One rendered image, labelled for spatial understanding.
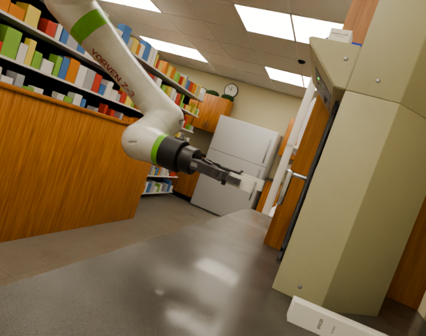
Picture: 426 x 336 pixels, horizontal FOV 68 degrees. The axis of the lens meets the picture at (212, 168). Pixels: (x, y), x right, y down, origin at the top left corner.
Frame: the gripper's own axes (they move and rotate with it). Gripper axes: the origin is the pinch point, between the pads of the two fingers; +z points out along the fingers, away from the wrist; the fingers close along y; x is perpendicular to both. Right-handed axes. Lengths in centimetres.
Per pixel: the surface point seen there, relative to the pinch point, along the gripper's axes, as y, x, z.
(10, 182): 86, 69, -181
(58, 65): 143, -23, -233
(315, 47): -4.5, -34.6, 3.7
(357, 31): 33, -56, 9
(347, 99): -4.7, -25.3, 14.2
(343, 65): -4.6, -32.1, 10.8
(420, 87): -1.6, -32.1, 27.0
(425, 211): 32, -8, 45
